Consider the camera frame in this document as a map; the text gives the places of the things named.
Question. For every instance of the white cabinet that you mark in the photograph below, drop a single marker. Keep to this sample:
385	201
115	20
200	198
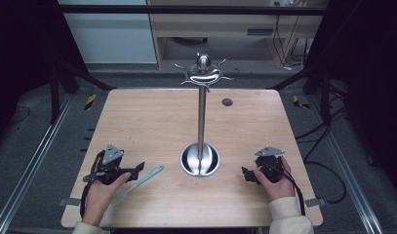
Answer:
111	39

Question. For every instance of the black frame bar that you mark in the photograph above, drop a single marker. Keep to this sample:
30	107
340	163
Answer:
186	9

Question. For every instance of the person's left hand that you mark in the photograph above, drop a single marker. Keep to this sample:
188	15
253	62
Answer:
100	198

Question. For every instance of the steel utensil rack stand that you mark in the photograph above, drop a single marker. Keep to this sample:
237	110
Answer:
201	130

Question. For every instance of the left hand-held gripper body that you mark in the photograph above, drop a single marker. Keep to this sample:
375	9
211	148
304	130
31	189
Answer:
112	155

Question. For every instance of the black metal stand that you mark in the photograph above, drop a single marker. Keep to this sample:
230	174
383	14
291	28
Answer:
55	94
325	94

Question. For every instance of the person's right hand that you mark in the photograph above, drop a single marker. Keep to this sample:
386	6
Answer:
279	188

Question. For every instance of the light wooden desk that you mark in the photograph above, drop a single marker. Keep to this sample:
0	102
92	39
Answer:
218	26

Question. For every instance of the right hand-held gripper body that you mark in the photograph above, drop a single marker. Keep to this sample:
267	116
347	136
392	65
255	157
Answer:
270	164

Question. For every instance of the aluminium floor rail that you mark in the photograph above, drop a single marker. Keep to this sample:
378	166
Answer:
349	175
33	159

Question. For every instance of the grey table grommet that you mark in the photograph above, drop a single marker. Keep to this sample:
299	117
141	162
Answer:
227	102

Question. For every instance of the yellow black tape strip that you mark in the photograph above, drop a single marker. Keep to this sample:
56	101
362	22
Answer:
298	102
90	101

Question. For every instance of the grey table bracket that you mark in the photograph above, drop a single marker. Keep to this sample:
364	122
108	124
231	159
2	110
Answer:
69	202
315	202

